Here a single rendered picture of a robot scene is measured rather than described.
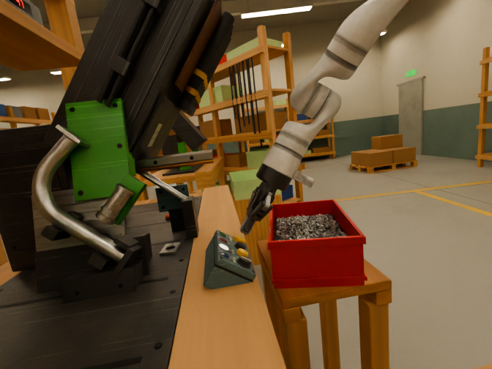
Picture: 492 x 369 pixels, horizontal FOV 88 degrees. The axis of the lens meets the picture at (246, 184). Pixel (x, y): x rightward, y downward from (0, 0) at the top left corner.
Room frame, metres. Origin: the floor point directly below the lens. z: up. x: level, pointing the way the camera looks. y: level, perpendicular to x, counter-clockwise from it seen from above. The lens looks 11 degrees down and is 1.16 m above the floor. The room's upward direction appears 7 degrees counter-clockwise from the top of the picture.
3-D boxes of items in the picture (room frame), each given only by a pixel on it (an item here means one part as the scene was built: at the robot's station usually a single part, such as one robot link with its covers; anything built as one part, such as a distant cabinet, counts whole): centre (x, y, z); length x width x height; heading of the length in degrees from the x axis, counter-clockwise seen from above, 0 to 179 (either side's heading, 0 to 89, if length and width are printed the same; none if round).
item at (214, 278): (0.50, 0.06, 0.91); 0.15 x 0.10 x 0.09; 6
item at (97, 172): (0.59, 0.30, 1.17); 0.13 x 0.12 x 0.20; 6
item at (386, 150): (6.09, -3.31, 0.37); 1.20 x 0.80 x 0.74; 98
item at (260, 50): (4.04, 0.21, 1.19); 2.30 x 0.55 x 2.39; 41
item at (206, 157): (0.74, 0.28, 1.11); 0.39 x 0.16 x 0.03; 96
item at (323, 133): (9.11, -1.63, 1.12); 3.16 x 0.54 x 2.24; 90
